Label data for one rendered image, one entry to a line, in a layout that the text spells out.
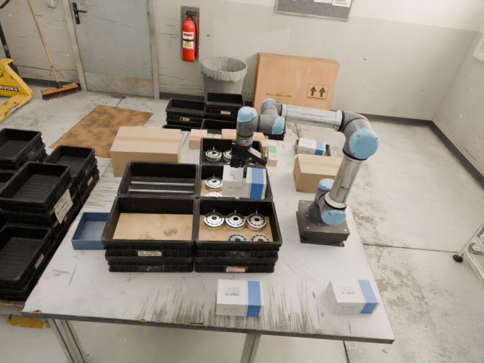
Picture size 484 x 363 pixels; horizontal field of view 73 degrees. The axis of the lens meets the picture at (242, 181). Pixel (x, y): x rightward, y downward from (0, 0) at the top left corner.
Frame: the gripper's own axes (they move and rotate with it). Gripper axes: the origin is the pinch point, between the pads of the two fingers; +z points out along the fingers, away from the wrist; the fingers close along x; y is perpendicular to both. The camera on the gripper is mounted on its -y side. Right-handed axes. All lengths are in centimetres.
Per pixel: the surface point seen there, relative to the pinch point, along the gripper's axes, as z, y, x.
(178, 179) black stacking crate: 28, 37, -30
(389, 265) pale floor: 112, -128, -48
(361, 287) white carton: 32, -58, 32
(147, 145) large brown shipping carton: 20, 60, -52
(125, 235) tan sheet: 27, 54, 16
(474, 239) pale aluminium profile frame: 85, -191, -58
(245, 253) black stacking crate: 25.6, -3.3, 23.4
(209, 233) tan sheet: 27.6, 14.6, 10.9
